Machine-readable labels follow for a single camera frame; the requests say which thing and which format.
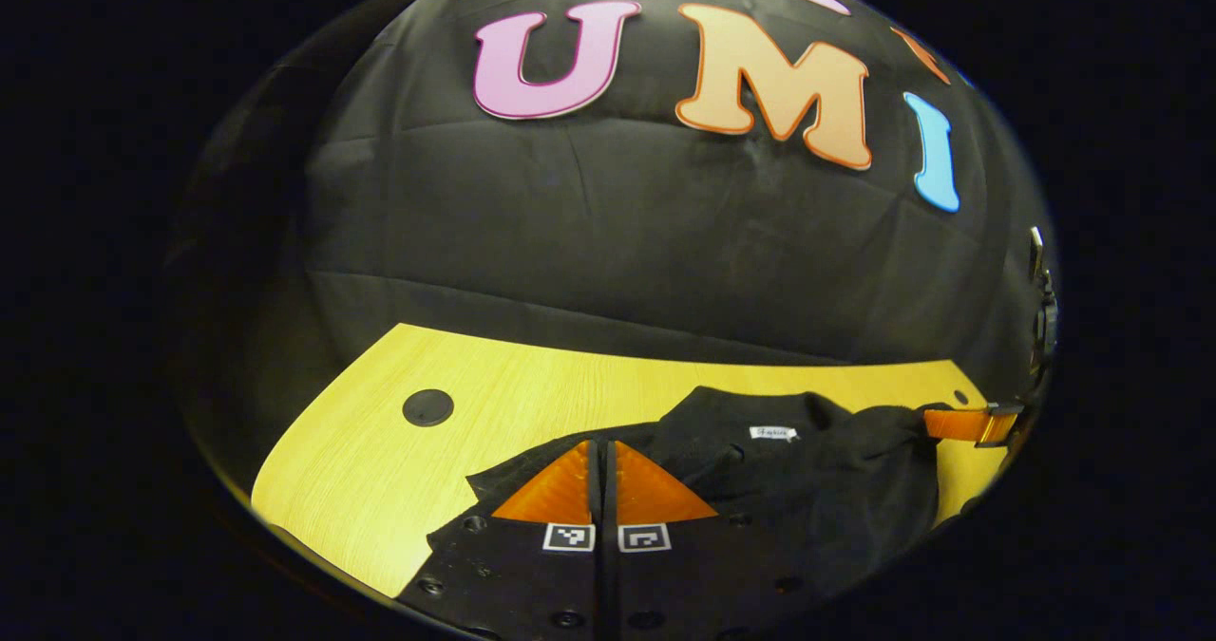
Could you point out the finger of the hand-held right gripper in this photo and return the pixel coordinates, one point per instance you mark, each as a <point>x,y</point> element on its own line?
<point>959,424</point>

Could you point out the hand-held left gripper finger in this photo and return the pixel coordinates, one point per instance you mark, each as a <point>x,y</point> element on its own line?
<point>611,499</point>
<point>595,499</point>

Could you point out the black buttoned garment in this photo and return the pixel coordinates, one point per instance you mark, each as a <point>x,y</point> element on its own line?
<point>836,489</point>

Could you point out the black backdrop cloth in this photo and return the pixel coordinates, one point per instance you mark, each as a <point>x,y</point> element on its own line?
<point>617,242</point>

